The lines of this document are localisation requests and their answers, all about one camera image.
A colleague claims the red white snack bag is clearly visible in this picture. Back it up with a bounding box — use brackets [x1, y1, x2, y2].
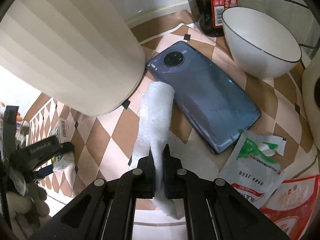
[260, 175, 319, 239]

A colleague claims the torn white green packet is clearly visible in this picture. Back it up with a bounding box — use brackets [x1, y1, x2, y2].
[218, 131, 286, 208]

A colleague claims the dark blue smartphone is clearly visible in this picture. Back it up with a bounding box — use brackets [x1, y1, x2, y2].
[146, 41, 261, 154]

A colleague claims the checkered brown pink tablecloth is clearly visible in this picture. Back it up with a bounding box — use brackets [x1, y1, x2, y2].
[23, 10, 320, 210]

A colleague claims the cream ribbed utensil holder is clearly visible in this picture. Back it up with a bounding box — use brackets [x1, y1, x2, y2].
[1, 0, 145, 116]

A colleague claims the white ceramic bowl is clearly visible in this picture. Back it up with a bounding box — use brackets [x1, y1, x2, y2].
[222, 7, 302, 80]

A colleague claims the pink white electric kettle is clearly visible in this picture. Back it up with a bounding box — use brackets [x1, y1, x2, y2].
[302, 50, 319, 148]

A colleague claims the dark soy sauce bottle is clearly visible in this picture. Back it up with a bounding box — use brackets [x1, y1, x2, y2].
[188, 0, 238, 37]

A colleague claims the black plug and cable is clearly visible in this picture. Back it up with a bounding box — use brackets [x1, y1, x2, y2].
[254, 0, 316, 51]

